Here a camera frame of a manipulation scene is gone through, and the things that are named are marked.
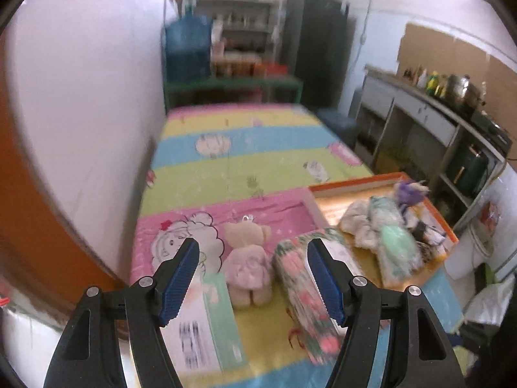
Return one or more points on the dark green cooker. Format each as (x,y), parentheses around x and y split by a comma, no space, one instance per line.
(468,169)

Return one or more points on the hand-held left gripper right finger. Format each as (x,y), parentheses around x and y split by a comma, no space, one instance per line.
(325,283)

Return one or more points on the yellow green bottle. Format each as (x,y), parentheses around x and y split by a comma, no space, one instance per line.
(435,84)

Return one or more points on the blue water jug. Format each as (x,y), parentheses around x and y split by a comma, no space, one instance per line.
(188,48)

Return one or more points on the steel cooking pot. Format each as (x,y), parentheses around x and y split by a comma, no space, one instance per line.
(464,91)

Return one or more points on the floral tissue box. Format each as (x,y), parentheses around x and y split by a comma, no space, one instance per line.
(299,287)

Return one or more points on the cartoon printed tablecloth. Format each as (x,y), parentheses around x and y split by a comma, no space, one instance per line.
(242,169)

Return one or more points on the small beige teddy bear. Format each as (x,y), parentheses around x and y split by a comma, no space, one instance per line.
(246,262)

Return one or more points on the cardboard wall panels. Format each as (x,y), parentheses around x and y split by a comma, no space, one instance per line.
(444,52)

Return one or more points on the blue plastic stool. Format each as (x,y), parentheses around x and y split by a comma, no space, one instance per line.
(337,125)

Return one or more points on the brown wooden door frame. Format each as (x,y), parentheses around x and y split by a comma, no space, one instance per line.
(48,210)

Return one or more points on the white bottle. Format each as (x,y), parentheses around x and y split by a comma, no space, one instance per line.
(423,79)

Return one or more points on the green metal table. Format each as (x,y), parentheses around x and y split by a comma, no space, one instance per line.
(234,85)

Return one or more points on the white kitchen shelf rack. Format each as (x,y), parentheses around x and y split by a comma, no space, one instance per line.
(238,20)

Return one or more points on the grey counter cabinet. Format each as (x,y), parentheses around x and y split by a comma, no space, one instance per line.
(420,129)

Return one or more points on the purple plush toy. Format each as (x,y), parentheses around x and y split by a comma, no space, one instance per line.
(410,194)

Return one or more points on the green white tissue pack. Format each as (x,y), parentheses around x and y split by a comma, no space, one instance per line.
(396,246)

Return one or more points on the orange rimmed tray box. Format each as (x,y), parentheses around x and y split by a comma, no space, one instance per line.
(335,206)

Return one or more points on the white green tissue box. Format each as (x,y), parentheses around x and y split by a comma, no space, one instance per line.
(202,331)

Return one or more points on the dark grey fridge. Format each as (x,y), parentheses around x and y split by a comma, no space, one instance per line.
(317,48)

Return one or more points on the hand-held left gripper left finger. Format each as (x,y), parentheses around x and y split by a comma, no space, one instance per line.
(179,283)

